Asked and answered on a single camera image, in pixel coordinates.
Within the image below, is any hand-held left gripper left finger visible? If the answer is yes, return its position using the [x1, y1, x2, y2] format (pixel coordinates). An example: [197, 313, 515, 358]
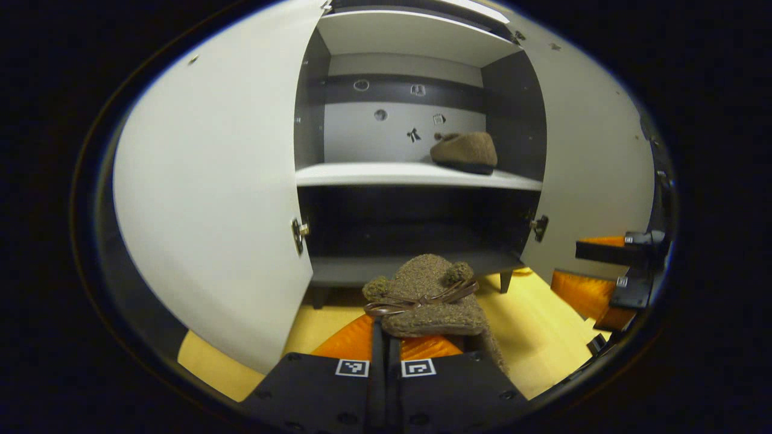
[238, 313, 387, 434]

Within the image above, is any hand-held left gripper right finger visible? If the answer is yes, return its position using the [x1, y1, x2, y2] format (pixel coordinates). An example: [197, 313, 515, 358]
[386, 333, 530, 434]

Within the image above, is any white cabinet door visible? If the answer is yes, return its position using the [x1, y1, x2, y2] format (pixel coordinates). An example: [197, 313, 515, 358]
[507, 12, 657, 284]
[113, 0, 326, 374]

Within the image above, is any brown fuzzy shoe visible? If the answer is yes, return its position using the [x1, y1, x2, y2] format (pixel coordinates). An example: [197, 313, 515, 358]
[362, 253, 510, 377]
[429, 131, 499, 175]

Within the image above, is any white shoe cabinet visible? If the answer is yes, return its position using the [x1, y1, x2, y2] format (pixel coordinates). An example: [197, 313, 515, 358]
[113, 0, 657, 374]

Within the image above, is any white cabinet shelf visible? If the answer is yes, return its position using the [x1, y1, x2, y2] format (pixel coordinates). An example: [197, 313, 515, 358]
[317, 11, 522, 67]
[296, 162, 543, 192]

